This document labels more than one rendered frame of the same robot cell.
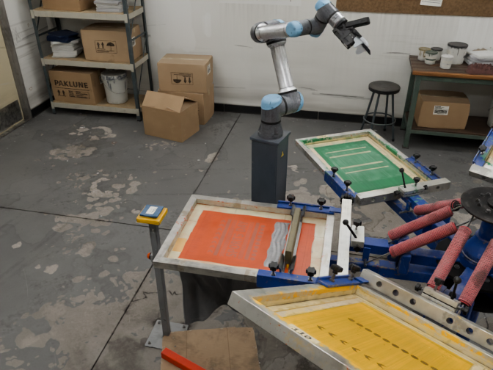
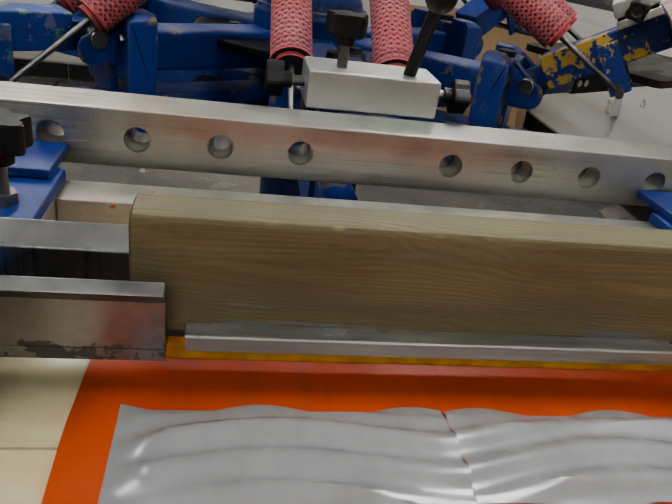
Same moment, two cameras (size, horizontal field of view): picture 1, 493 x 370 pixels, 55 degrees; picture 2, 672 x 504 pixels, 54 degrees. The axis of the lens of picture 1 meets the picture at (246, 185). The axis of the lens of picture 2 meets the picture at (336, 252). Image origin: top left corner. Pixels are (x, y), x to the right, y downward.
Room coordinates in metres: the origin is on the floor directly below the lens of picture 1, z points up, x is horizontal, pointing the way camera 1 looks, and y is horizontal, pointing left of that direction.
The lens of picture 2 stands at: (2.03, 0.06, 1.21)
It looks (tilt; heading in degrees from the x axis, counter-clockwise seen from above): 27 degrees down; 246
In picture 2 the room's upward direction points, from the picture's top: 9 degrees clockwise
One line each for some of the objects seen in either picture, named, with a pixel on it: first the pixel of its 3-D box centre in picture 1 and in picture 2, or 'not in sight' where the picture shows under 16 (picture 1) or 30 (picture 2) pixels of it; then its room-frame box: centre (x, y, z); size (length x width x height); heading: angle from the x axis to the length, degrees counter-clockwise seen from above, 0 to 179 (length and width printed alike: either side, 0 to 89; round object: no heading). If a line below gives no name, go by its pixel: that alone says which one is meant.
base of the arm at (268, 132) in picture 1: (270, 126); not in sight; (2.58, -0.14, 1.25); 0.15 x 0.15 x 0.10
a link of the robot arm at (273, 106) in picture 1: (272, 107); not in sight; (2.58, -0.15, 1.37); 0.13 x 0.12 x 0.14; 124
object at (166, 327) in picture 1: (160, 279); not in sight; (2.11, 0.51, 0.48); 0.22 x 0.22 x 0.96; 78
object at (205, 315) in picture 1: (229, 299); not in sight; (1.69, 0.08, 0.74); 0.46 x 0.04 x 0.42; 78
